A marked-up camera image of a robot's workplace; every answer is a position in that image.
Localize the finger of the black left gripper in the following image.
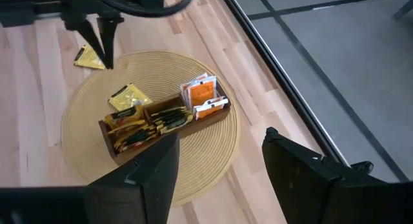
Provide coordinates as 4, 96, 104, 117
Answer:
96, 16, 125, 70
76, 19, 106, 65

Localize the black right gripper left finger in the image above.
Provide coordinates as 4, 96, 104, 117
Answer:
0, 132, 181, 224

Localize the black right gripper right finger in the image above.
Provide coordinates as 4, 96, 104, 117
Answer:
261, 127, 413, 224

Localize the brown wooden tea box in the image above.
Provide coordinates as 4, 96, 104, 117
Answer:
98, 81, 232, 167

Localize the round woven placemat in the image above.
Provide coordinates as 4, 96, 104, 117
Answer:
60, 50, 241, 207

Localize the black left wrist camera cable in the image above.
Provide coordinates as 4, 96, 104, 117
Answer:
92, 0, 197, 19

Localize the black metal table frame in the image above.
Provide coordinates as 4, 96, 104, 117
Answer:
217, 0, 375, 176

